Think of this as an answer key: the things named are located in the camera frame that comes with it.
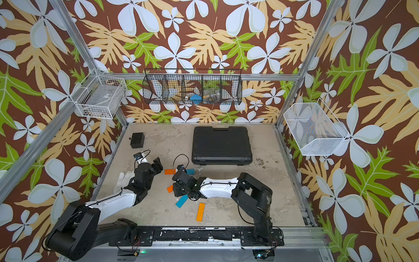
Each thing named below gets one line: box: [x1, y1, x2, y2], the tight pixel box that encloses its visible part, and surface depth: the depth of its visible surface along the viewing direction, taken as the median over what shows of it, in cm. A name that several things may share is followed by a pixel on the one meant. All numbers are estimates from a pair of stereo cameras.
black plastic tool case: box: [191, 126, 253, 166], surface depth 100 cm
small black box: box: [128, 132, 146, 149], surface depth 109 cm
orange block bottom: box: [196, 202, 206, 222], surface depth 83 cm
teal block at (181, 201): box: [175, 194, 189, 209], surface depth 86 cm
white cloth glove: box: [113, 170, 135, 194], surface depth 95 cm
